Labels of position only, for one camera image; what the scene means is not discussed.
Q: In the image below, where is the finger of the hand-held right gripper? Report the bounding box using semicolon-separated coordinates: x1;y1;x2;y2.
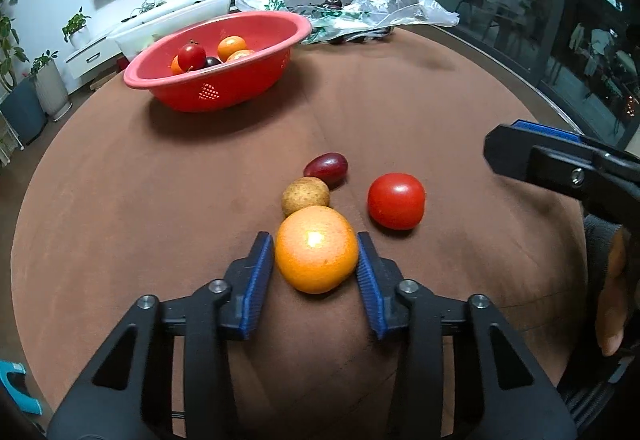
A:
483;123;640;202
510;119;640;174

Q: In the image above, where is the plant in white ribbed pot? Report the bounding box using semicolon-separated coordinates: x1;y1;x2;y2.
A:
30;50;74;122

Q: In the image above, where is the white television cabinet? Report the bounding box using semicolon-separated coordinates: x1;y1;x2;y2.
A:
64;0;242;74

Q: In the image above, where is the tall plant in blue-grey pot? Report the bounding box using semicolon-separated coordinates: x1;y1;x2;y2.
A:
0;0;49;144

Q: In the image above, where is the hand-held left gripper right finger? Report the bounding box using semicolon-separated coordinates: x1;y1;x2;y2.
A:
355;231;580;440

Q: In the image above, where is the small plant in white pot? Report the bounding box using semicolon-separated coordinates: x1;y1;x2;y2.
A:
61;7;94;52

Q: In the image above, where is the tan round fruit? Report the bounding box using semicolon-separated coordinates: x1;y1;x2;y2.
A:
281;176;331;217

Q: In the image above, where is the turquoise plastic stool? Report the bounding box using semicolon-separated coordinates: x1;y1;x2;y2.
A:
0;358;47;417

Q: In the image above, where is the glass sliding door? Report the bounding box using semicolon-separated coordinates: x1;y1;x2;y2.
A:
420;0;640;148

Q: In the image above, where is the round orange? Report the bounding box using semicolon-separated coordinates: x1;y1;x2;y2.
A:
217;36;248;62
274;205;360;295

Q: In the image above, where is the person's right hand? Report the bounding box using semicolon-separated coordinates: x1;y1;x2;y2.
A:
596;227;640;358

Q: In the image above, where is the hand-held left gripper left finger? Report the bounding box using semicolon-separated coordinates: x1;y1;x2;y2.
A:
46;231;275;440

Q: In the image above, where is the red plastic colander bowl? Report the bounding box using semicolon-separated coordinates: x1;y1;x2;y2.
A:
123;11;313;113

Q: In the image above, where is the red tomato with stem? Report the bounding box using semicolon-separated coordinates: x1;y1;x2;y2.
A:
177;40;207;72

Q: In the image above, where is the dark red plum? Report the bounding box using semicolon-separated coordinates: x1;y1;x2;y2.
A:
303;152;349;187

